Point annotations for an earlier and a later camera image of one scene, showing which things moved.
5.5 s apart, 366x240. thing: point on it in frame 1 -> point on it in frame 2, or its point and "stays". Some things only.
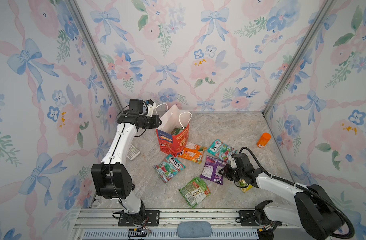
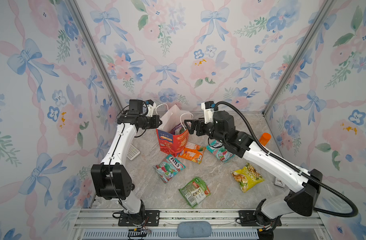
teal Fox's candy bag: (222, 150) stays
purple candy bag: (211, 168) -> (178, 129)
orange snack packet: (193, 152) stays
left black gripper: (155, 118) stays
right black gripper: (226, 173) -> (201, 124)
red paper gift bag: (172, 134) stays
